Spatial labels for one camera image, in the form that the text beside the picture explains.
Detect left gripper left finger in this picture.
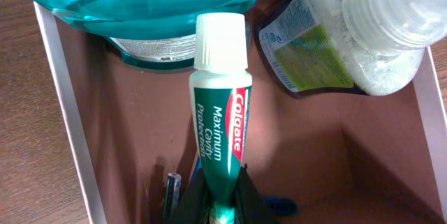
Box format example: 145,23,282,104
170,170,212,224

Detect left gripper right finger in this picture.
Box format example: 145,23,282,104
234,167,276,224

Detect blue white toothbrush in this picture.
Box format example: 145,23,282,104
195,158,298,223

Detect green toothpaste tube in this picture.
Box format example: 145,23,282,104
189,13,252,223

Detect blue mouthwash bottle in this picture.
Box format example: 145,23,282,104
34,0,257,70

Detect clear pump soap bottle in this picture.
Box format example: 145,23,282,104
254,0,446,97

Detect white cardboard box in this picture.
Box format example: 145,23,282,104
34,0,446,223

